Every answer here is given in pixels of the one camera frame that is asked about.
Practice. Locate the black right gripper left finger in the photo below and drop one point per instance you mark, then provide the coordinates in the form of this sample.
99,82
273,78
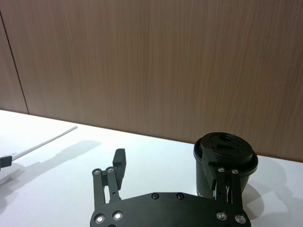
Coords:
119,170

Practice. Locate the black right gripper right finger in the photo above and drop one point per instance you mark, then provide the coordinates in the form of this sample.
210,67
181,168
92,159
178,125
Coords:
209,172

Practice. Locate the black cylindrical metal part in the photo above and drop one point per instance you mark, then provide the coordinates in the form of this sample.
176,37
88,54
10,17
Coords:
225,146

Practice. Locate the thin white rod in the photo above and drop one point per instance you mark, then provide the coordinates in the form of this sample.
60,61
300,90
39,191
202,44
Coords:
45,141

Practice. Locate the small black square plug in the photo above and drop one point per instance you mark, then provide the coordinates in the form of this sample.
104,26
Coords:
5,161

